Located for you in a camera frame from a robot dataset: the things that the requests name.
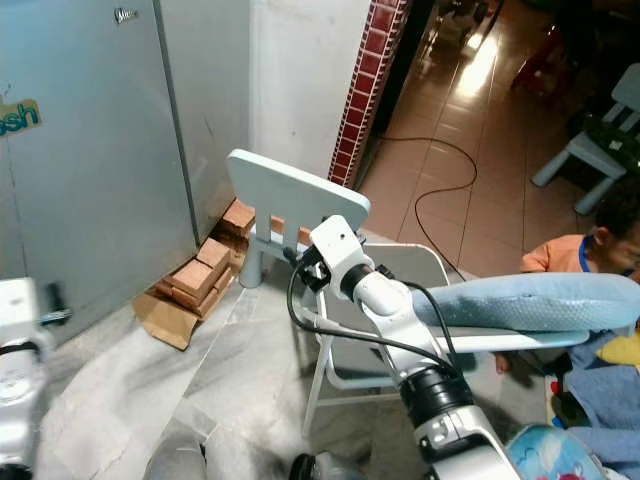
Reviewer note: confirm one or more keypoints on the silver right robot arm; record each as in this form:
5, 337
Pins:
390, 300

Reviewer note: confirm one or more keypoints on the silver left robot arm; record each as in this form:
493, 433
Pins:
22, 410

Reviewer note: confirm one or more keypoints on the grey fridge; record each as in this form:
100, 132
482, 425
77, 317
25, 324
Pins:
100, 180

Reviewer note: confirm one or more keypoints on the small silver fridge emblem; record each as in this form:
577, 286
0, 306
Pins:
125, 14

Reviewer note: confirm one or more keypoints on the light blue plastic child chair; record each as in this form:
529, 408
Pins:
575, 150
290, 195

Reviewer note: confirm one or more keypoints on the red clay brick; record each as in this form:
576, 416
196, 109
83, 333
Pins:
238, 215
188, 277
213, 255

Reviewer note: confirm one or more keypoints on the brown cardboard sheet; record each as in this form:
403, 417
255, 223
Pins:
160, 320

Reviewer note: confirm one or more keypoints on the robot right leg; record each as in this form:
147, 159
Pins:
330, 468

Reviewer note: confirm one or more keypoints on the robot leg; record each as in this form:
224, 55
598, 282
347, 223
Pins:
330, 468
175, 460

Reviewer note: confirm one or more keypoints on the robot left leg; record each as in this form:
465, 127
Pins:
175, 460

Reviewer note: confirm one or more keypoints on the child in orange shirt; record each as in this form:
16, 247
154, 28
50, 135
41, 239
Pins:
560, 255

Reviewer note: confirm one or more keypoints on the baby bouncer with printed fabric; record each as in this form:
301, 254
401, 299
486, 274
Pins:
555, 455

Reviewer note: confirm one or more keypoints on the red plastic stool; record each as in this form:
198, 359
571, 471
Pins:
542, 62

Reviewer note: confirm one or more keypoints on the blue denim fabric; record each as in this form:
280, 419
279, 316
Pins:
605, 395

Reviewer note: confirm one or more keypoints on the green and yellow Fresh sticker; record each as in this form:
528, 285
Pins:
20, 118

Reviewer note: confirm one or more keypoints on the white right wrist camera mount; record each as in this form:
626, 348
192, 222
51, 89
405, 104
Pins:
345, 245

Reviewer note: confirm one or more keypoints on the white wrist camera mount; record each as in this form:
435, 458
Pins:
22, 310
345, 245

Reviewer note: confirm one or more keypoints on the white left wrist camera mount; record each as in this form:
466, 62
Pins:
22, 310

